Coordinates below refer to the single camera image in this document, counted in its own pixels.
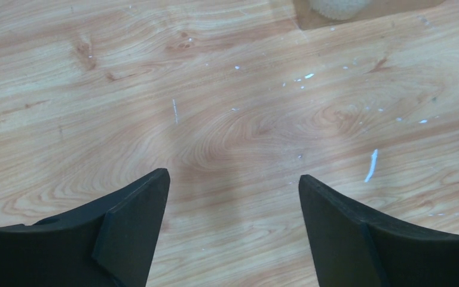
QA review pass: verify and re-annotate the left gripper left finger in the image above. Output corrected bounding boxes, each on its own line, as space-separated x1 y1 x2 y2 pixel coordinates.
0 168 170 286

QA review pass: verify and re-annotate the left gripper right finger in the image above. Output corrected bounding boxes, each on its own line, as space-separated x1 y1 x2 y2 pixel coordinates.
298 175 459 286

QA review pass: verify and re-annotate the clear plastic organizer bin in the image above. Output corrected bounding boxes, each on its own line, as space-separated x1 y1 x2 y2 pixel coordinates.
293 0 444 30

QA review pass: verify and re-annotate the black lid spice bottle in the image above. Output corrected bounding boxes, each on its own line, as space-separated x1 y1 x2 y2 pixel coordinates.
309 0 373 20

